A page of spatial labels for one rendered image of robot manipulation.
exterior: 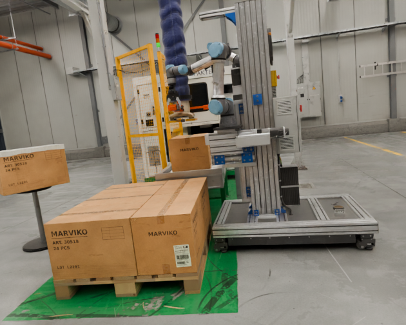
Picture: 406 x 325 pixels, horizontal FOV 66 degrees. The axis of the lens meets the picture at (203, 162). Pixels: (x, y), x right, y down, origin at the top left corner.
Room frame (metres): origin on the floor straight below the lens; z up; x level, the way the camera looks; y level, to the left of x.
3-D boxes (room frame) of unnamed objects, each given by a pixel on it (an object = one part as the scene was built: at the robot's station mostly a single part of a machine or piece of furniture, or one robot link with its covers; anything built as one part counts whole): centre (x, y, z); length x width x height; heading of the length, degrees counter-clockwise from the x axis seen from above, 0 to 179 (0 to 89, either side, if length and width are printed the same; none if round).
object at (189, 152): (3.53, 0.11, 0.75); 0.60 x 0.40 x 0.40; 177
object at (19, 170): (3.17, 1.75, 0.82); 0.60 x 0.40 x 0.40; 132
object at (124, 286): (2.57, 0.54, 0.07); 1.20 x 1.00 x 0.14; 173
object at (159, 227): (2.57, 0.54, 0.34); 1.20 x 1.00 x 0.40; 173
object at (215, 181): (3.20, 0.16, 0.47); 0.70 x 0.03 x 0.15; 83
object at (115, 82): (4.05, 0.99, 1.62); 0.20 x 0.05 x 0.30; 173
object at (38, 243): (3.17, 1.75, 0.31); 0.40 x 0.40 x 0.62
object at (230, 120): (2.62, -0.24, 1.09); 0.15 x 0.15 x 0.10
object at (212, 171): (3.20, 0.16, 0.58); 0.70 x 0.03 x 0.06; 83
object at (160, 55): (5.01, 0.38, 1.05); 1.17 x 0.10 x 2.10; 173
